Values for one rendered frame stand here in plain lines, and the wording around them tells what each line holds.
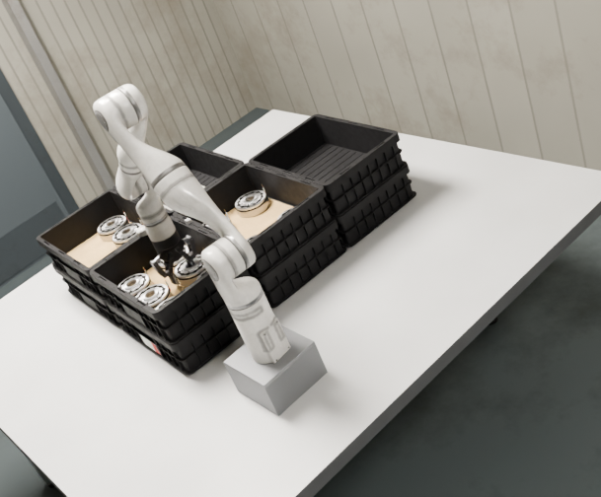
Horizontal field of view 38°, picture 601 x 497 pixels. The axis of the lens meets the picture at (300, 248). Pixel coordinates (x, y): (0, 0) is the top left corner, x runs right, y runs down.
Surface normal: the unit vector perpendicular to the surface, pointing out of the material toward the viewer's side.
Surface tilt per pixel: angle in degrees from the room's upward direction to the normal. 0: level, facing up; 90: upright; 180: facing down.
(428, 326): 0
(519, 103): 90
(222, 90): 90
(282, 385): 90
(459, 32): 90
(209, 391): 0
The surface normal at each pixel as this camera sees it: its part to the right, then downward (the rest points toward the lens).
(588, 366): -0.33, -0.79
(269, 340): 0.72, 0.15
